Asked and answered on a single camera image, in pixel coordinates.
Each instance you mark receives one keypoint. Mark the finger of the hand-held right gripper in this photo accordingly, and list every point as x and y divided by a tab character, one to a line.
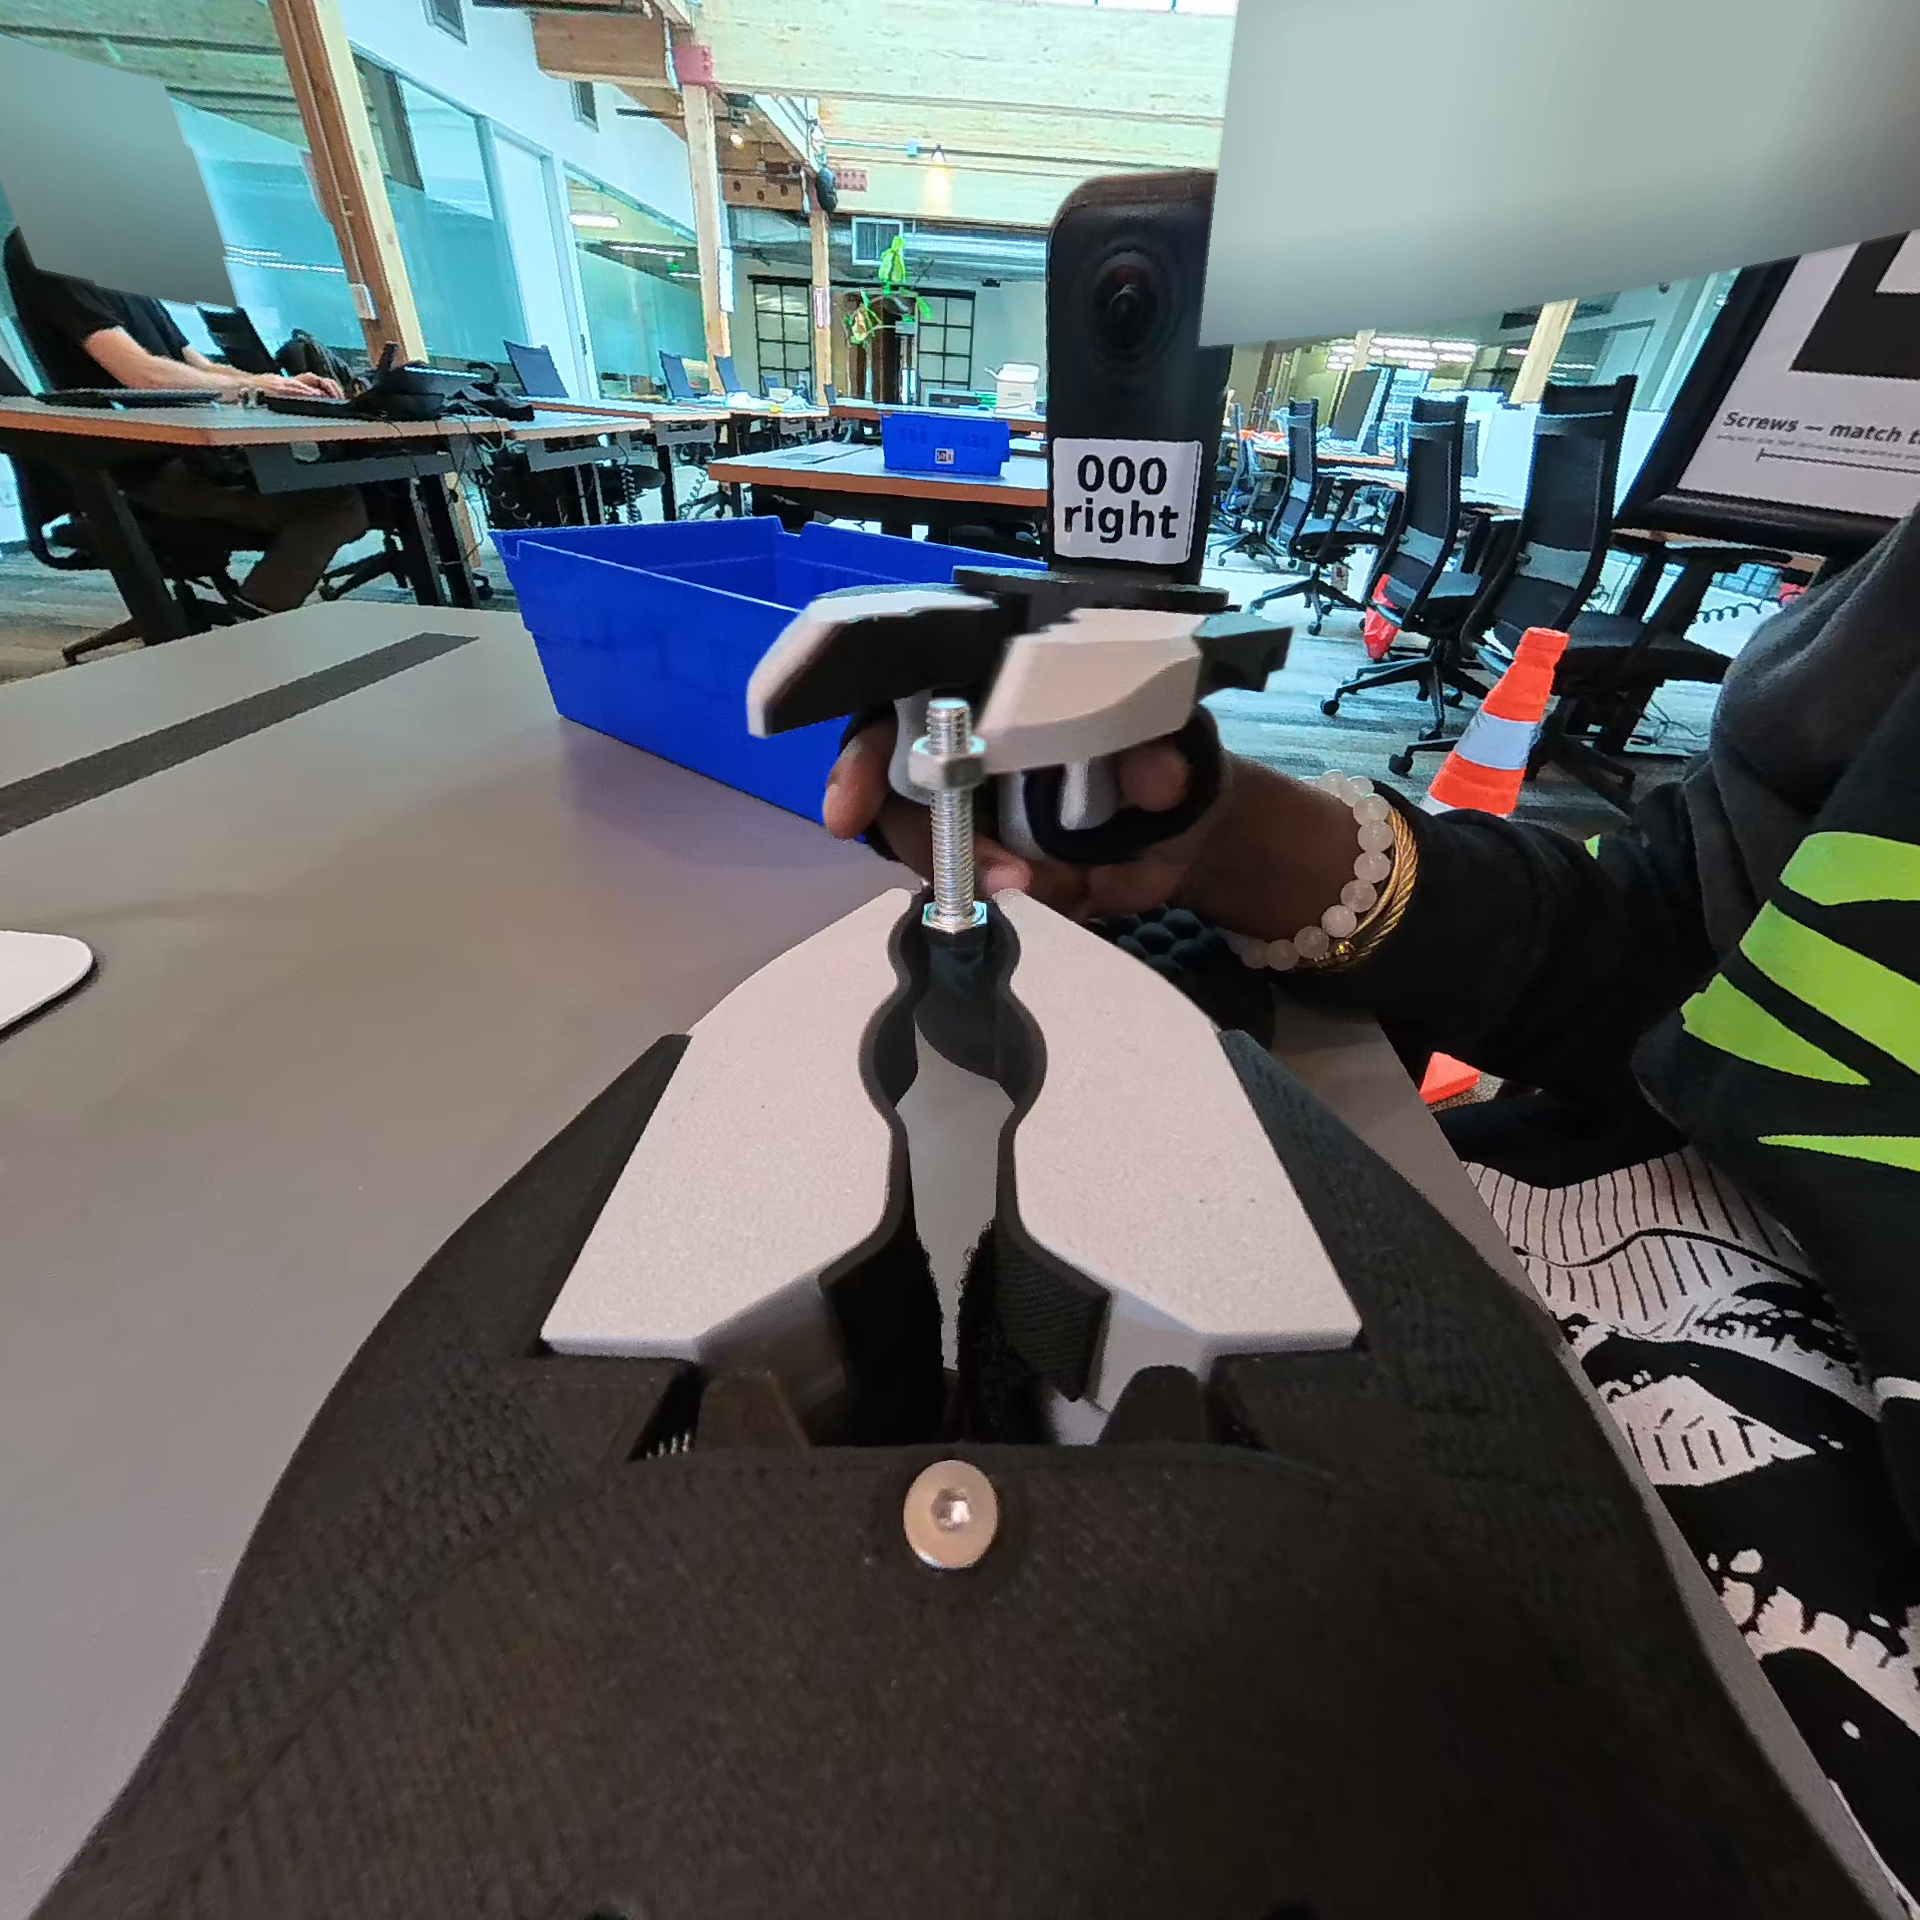
1124	676
855	655

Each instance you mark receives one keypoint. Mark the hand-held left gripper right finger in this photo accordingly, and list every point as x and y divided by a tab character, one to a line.
1186	1187

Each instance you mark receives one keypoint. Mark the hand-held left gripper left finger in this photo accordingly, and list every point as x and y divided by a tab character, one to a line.
721	1187

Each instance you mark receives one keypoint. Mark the small steel hex nut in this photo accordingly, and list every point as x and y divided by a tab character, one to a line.
939	772

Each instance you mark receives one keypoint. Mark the blue plastic bin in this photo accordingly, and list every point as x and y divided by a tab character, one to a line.
662	646
947	444

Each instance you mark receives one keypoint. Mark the thin steel bolt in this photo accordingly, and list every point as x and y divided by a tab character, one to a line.
951	855

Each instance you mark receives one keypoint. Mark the person's right forearm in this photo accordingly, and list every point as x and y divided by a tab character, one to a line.
1532	948

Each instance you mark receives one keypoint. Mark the person's right hand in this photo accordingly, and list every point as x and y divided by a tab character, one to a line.
1259	855

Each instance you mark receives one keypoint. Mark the brown office desk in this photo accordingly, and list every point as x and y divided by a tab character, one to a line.
855	476

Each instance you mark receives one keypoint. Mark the black wrist rest pad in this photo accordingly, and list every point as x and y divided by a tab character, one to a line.
1200	976

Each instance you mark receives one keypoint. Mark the green potted plant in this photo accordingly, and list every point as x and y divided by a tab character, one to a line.
884	292

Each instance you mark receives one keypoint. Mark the orange traffic cone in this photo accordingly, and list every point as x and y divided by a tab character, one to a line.
1500	738

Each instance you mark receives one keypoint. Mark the black office chair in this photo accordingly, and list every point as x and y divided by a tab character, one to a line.
1545	511

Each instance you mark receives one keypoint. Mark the black and white printed trousers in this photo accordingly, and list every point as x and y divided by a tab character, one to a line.
1711	1412

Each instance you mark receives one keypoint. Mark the long office desk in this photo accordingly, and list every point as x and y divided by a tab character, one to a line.
240	440

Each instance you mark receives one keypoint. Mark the black hoodie with green print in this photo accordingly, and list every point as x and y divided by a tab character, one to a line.
1802	872

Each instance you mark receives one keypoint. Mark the black framed instruction sign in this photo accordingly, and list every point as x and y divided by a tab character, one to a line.
1832	391

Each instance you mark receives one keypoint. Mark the sign board on white stand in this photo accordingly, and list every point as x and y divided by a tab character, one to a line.
30	982

